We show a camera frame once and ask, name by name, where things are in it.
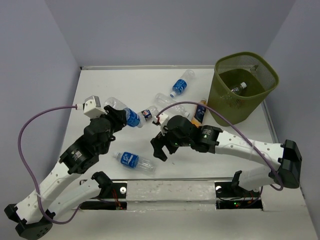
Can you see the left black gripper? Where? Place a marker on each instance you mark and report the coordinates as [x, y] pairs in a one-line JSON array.
[[118, 116]]

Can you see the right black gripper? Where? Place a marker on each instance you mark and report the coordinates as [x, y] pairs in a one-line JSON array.
[[159, 142]]

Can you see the blue label bottle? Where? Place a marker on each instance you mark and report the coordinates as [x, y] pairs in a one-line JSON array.
[[134, 162], [182, 83], [133, 119]]

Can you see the pepsi bottle black cap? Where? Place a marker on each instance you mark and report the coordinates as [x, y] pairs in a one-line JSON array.
[[148, 113]]

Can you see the orange juice bottle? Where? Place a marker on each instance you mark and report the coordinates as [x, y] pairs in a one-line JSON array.
[[198, 115]]

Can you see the clear crushed bottle white cap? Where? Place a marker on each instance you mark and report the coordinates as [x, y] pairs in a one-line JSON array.
[[239, 88]]

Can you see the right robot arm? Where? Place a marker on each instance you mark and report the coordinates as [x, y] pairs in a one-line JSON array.
[[280, 163]]

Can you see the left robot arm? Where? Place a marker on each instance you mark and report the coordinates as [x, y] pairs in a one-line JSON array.
[[38, 212]]

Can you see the green mesh waste bin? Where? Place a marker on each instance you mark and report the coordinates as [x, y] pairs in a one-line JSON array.
[[248, 67]]

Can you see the clear unlabelled bottle far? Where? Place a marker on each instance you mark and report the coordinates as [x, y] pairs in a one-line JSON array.
[[165, 101]]

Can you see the white foam strip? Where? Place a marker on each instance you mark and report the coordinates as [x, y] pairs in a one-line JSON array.
[[171, 195]]

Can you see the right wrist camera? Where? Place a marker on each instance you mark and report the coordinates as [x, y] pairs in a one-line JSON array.
[[162, 121]]

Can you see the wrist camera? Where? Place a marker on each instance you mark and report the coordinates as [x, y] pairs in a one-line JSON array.
[[162, 121], [92, 107]]

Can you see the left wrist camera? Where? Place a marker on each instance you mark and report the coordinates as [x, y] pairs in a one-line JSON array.
[[92, 107]]

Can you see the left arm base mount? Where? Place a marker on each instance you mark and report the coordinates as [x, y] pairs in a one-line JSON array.
[[115, 200]]

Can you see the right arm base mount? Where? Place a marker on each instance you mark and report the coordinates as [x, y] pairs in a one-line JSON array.
[[234, 198]]

